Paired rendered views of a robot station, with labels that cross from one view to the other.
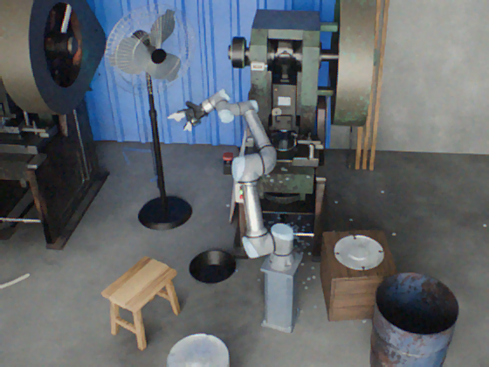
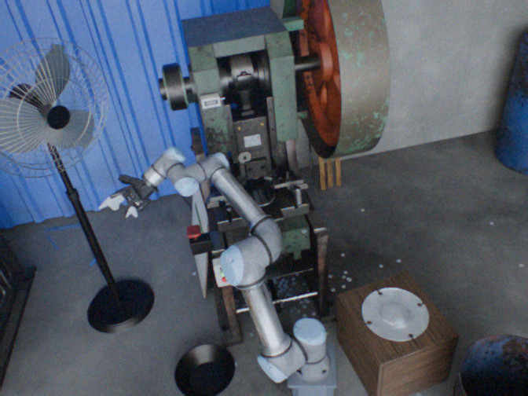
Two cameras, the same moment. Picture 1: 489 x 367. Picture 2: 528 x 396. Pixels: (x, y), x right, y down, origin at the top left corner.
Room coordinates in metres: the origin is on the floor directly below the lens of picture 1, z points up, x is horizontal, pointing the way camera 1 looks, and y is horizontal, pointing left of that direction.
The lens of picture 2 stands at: (1.24, 0.32, 2.12)
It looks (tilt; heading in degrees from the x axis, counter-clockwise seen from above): 38 degrees down; 352
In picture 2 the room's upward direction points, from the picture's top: 7 degrees counter-clockwise
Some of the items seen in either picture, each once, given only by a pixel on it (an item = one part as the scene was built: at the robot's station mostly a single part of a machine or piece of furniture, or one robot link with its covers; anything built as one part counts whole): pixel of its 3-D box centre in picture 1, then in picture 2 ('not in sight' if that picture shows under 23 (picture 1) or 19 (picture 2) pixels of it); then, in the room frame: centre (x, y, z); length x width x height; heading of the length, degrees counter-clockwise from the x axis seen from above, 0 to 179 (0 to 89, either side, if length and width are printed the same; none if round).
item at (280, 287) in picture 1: (281, 290); (313, 394); (2.28, 0.07, 0.23); 0.19 x 0.19 x 0.45; 74
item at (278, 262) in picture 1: (282, 254); (311, 356); (2.28, 0.07, 0.50); 0.15 x 0.15 x 0.10
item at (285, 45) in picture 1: (285, 63); (243, 89); (3.09, 0.10, 1.27); 0.21 x 0.12 x 0.34; 0
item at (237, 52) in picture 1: (244, 54); (182, 88); (3.11, 0.35, 1.31); 0.22 x 0.12 x 0.22; 0
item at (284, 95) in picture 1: (284, 101); (251, 141); (3.05, 0.10, 1.04); 0.17 x 0.15 x 0.30; 0
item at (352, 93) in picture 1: (341, 49); (313, 53); (3.19, -0.24, 1.33); 1.03 x 0.28 x 0.82; 0
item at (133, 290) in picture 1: (143, 301); not in sight; (2.21, 0.85, 0.16); 0.34 x 0.24 x 0.34; 152
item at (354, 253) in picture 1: (359, 252); (394, 313); (2.48, -0.37, 0.35); 0.29 x 0.29 x 0.01
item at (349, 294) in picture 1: (356, 273); (392, 337); (2.48, -0.37, 0.18); 0.40 x 0.38 x 0.35; 7
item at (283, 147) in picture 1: (282, 157); (264, 214); (2.91, 0.10, 0.72); 0.25 x 0.14 x 0.14; 0
